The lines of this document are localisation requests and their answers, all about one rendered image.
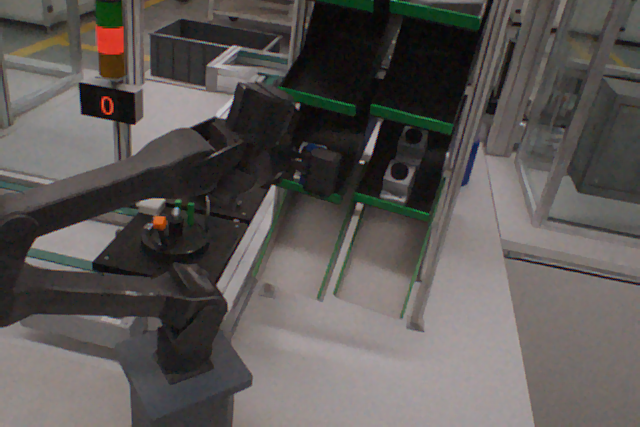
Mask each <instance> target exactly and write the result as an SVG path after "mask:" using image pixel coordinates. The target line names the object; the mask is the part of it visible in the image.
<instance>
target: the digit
mask: <svg viewBox="0 0 640 427"><path fill-rule="evenodd" d="M95 92H96V108H97V116H100V117H105V118H110V119H115V120H118V98H117V92H114V91H109V90H104V89H99V88H95Z"/></svg>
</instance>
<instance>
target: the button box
mask: <svg viewBox="0 0 640 427"><path fill-rule="evenodd" d="M20 324H21V326H24V327H28V328H32V329H36V330H41V331H45V332H49V333H53V334H57V335H61V336H66V337H70V338H74V339H78V340H82V341H86V342H91V343H95V344H99V345H103V346H107V347H112V348H115V345H116V344H117V343H119V342H122V341H125V340H128V339H131V338H134V337H137V336H140V335H141V333H142V332H143V330H144V329H145V327H146V317H122V316H121V317H114V316H79V315H32V316H30V317H28V318H26V319H24V320H22V321H20Z"/></svg>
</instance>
